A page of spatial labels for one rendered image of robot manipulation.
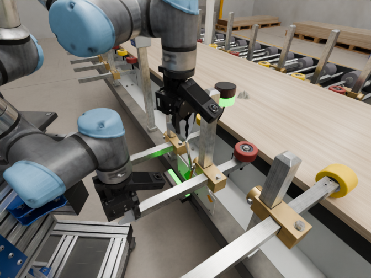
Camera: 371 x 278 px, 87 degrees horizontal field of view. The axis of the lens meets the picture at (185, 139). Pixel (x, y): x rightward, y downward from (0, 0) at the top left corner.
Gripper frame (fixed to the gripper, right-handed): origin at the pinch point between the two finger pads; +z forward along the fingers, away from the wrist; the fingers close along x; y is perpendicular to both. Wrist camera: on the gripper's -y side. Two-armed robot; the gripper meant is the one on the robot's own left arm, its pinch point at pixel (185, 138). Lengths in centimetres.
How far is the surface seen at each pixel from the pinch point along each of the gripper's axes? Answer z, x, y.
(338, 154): 11, -37, -38
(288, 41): -2, -127, 10
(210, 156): 9.6, -7.3, -4.7
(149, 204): 15.2, 15.5, 0.8
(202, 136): 1.6, -5.8, -2.1
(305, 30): 82, -710, 109
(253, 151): 10.4, -19.4, -14.5
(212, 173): 14.2, -5.2, -7.4
